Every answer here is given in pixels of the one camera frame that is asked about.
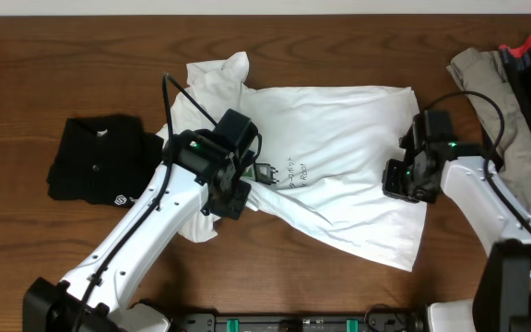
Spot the white t-shirt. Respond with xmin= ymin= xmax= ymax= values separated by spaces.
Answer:
xmin=171 ymin=52 xmax=426 ymax=271

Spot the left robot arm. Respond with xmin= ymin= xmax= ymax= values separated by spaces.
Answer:
xmin=22 ymin=126 xmax=262 ymax=331

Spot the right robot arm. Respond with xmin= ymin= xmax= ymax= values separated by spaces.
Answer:
xmin=383 ymin=134 xmax=531 ymax=331

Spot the grey khaki garment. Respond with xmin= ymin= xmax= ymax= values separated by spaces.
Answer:
xmin=447 ymin=48 xmax=531 ymax=214

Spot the folded black polo shirt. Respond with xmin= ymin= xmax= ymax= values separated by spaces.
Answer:
xmin=47 ymin=114 xmax=163 ymax=208

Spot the red garment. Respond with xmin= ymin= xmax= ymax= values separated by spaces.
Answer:
xmin=499 ymin=35 xmax=531 ymax=58

